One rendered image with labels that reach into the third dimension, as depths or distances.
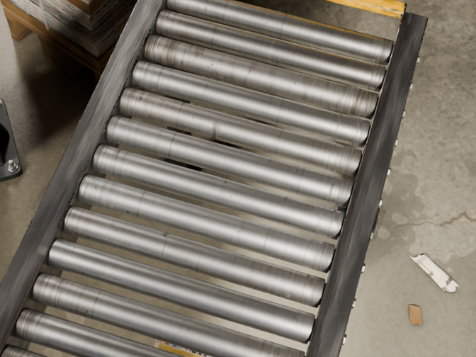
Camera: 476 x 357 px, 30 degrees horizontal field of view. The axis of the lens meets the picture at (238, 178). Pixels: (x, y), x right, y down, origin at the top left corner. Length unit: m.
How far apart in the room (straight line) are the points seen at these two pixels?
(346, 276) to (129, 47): 0.60
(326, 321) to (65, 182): 0.50
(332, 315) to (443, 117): 1.30
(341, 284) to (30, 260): 0.51
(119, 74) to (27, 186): 0.89
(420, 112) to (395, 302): 0.60
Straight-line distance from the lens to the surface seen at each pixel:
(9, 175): 2.50
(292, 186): 1.55
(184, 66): 1.69
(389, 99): 1.65
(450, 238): 2.45
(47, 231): 1.51
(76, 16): 2.38
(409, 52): 1.72
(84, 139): 1.59
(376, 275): 2.36
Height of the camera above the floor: 2.13
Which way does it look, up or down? 60 degrees down
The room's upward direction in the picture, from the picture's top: 2 degrees clockwise
